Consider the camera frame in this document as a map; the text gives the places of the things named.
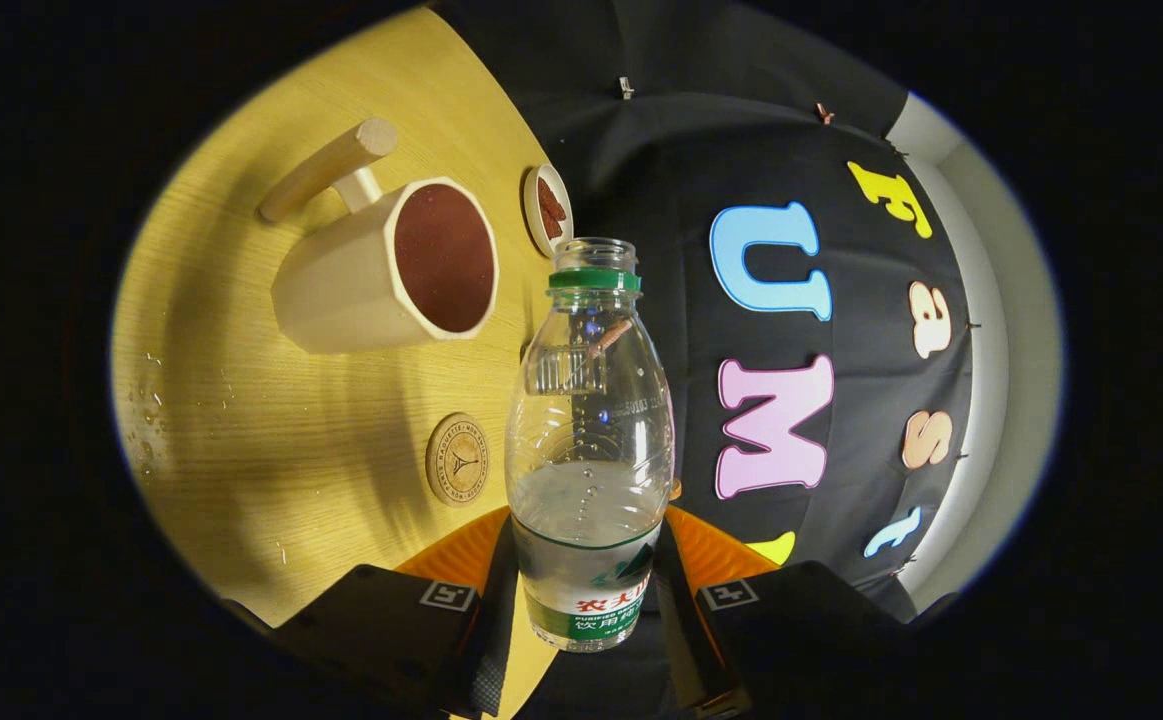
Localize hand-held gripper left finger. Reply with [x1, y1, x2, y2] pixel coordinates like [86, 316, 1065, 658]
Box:
[271, 506, 520, 718]

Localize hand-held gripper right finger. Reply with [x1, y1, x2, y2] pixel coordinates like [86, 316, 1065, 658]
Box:
[653, 506, 907, 717]

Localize clear plastic juice bottle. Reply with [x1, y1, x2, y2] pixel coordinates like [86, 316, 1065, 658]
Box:
[504, 237, 677, 654]

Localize round wooden coaster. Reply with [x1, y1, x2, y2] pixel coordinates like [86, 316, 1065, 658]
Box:
[425, 412, 491, 507]

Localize beige cup with wooden handle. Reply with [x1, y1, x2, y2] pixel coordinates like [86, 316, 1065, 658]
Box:
[259, 117, 500, 354]

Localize wooden table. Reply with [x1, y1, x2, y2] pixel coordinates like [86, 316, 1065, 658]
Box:
[111, 8, 567, 720]

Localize small white plate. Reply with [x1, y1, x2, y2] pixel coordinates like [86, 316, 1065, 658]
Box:
[523, 164, 575, 259]

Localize black backdrop cloth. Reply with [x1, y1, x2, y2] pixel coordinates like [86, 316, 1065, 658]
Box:
[436, 0, 977, 720]

